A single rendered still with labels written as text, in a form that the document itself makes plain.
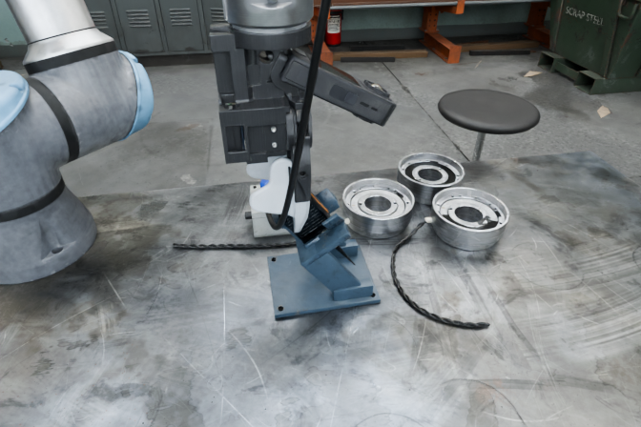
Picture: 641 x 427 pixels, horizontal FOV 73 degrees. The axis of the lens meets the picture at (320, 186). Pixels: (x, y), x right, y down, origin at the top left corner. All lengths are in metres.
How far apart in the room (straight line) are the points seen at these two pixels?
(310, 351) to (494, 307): 0.23
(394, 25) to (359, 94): 4.19
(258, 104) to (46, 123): 0.30
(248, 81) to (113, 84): 0.29
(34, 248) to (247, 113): 0.37
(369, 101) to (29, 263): 0.47
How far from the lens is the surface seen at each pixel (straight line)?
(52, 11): 0.66
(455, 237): 0.62
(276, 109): 0.39
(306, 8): 0.38
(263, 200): 0.44
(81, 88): 0.64
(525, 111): 1.59
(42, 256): 0.66
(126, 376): 0.53
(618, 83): 3.86
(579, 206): 0.80
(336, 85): 0.39
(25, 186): 0.62
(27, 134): 0.61
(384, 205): 0.67
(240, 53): 0.39
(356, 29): 4.49
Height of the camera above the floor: 1.21
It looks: 34 degrees down
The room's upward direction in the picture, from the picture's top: straight up
